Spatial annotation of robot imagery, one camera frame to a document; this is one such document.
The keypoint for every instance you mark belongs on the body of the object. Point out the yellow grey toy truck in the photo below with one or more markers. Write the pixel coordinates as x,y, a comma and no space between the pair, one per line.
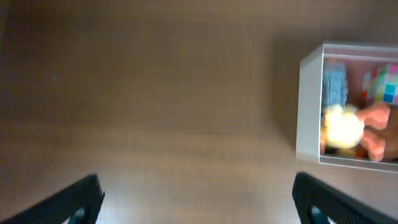
334,84

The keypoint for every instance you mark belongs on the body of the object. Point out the white cardboard box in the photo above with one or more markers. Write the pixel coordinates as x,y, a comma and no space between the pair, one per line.
310,97

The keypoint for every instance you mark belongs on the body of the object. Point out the brown plush toy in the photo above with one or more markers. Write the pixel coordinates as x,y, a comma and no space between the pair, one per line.
391,135

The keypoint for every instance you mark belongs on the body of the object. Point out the yellow duck plush toy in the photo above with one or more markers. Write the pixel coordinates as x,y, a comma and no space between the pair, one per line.
344,127

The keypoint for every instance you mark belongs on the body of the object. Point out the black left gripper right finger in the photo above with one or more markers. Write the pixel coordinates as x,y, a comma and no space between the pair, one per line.
318,202

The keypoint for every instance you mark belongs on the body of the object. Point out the colourful puzzle cube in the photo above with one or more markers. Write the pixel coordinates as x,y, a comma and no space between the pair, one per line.
380,85

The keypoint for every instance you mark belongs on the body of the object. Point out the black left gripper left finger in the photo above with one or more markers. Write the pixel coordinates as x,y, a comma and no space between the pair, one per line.
78,203

